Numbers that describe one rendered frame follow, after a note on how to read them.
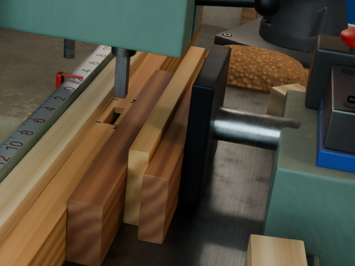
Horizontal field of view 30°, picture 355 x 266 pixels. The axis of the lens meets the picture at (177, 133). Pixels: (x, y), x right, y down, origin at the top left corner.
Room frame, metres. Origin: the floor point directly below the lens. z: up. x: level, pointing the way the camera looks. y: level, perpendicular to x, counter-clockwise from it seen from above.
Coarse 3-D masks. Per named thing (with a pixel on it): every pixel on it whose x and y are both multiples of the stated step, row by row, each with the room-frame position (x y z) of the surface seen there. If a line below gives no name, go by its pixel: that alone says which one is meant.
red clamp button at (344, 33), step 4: (348, 28) 0.47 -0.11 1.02; (352, 28) 0.47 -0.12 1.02; (344, 32) 0.46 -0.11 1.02; (348, 32) 0.46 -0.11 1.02; (352, 32) 0.46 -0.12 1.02; (340, 36) 0.46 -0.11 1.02; (344, 36) 0.46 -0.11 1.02; (348, 36) 0.46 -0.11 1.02; (352, 36) 0.45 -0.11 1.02; (344, 40) 0.46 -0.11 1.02; (348, 40) 0.45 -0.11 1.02; (352, 40) 0.45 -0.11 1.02; (348, 44) 0.46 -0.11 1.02; (352, 44) 0.45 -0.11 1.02
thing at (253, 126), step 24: (216, 48) 0.48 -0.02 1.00; (216, 72) 0.43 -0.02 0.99; (192, 96) 0.40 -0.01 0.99; (216, 96) 0.42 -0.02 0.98; (192, 120) 0.40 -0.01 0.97; (216, 120) 0.43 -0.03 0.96; (240, 120) 0.43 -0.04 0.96; (264, 120) 0.43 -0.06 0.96; (288, 120) 0.43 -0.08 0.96; (192, 144) 0.40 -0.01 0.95; (216, 144) 0.47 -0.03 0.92; (240, 144) 0.43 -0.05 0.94; (264, 144) 0.43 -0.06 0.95; (192, 168) 0.40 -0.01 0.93; (192, 192) 0.40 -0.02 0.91
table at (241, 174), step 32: (256, 96) 0.62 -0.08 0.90; (224, 160) 0.48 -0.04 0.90; (256, 160) 0.48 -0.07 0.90; (224, 192) 0.43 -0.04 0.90; (256, 192) 0.43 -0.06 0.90; (128, 224) 0.37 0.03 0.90; (192, 224) 0.38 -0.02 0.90; (224, 224) 0.38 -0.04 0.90; (256, 224) 0.39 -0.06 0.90; (128, 256) 0.34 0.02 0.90; (160, 256) 0.34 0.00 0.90; (192, 256) 0.34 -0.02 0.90; (224, 256) 0.35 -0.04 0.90
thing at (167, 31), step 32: (0, 0) 0.45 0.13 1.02; (32, 0) 0.45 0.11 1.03; (64, 0) 0.44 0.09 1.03; (96, 0) 0.44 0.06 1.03; (128, 0) 0.44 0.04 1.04; (160, 0) 0.43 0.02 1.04; (192, 0) 0.45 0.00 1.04; (32, 32) 0.45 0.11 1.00; (64, 32) 0.44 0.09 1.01; (96, 32) 0.44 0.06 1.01; (128, 32) 0.44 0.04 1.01; (160, 32) 0.43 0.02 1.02; (192, 32) 0.46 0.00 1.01
